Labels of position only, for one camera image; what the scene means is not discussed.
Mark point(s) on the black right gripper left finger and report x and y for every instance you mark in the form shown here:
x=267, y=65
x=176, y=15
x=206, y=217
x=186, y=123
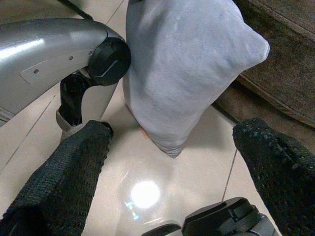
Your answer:
x=61, y=191

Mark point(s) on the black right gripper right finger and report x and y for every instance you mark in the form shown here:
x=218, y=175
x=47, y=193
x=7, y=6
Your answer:
x=283, y=184

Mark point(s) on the grey square pillow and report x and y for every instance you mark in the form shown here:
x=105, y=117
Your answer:
x=184, y=73

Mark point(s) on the brown velvet round sofa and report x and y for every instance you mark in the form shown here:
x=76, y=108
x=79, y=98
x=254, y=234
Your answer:
x=283, y=73

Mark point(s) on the silver left robot leg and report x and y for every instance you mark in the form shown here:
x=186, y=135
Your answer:
x=37, y=49

